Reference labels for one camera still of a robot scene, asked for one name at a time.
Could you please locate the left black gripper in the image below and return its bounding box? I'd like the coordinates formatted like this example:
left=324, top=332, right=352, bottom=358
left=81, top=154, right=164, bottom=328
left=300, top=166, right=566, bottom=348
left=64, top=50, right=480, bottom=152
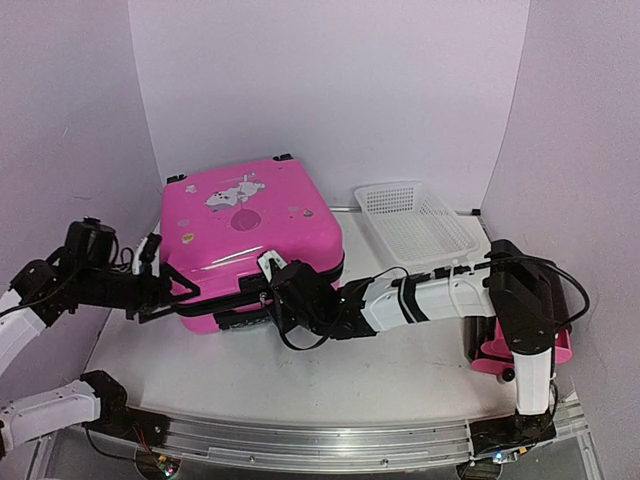
left=78, top=263, right=201, bottom=325

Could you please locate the pink hard-shell suitcase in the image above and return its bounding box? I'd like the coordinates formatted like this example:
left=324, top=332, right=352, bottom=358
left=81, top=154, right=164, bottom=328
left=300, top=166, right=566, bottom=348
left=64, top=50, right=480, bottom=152
left=160, top=155, right=345, bottom=334

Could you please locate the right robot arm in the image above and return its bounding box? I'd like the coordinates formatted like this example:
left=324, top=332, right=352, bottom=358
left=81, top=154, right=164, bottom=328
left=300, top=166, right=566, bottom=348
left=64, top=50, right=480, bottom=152
left=258, top=240, right=591, bottom=443

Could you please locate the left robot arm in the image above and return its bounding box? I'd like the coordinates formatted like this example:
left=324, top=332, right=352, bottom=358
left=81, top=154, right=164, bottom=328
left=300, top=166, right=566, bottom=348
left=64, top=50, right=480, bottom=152
left=1, top=217, right=201, bottom=453

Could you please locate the white perforated plastic basket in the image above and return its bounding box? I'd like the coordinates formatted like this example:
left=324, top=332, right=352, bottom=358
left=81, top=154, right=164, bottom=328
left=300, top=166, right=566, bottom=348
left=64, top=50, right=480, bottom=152
left=354, top=181, right=480, bottom=272

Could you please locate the black and pink drawer organizer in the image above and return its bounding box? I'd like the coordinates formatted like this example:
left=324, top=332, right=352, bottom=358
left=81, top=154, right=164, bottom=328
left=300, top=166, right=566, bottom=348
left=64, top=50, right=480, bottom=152
left=464, top=279, right=574, bottom=383

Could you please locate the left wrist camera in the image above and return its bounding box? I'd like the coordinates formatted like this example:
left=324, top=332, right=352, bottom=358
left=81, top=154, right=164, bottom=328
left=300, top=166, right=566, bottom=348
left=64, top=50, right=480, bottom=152
left=131, top=233, right=162, bottom=276

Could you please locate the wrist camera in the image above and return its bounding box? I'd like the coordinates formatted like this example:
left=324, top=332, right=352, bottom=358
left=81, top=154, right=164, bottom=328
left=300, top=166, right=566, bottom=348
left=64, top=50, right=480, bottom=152
left=257, top=250, right=288, bottom=283
left=131, top=233, right=162, bottom=276

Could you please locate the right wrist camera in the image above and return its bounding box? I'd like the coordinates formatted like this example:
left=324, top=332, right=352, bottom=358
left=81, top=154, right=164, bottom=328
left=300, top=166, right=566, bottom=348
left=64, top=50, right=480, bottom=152
left=257, top=250, right=288, bottom=283

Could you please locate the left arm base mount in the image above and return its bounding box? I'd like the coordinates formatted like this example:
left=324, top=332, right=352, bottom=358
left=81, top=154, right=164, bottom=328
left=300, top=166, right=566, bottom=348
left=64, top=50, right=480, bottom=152
left=81, top=402, right=170, bottom=449

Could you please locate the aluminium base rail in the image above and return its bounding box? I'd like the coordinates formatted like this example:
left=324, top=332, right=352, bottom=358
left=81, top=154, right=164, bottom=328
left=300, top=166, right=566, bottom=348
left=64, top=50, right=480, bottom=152
left=44, top=414, right=596, bottom=471

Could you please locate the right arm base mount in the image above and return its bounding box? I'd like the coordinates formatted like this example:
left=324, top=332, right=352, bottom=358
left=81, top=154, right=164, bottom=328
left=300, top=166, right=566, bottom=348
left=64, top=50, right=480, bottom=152
left=470, top=414, right=556, bottom=458

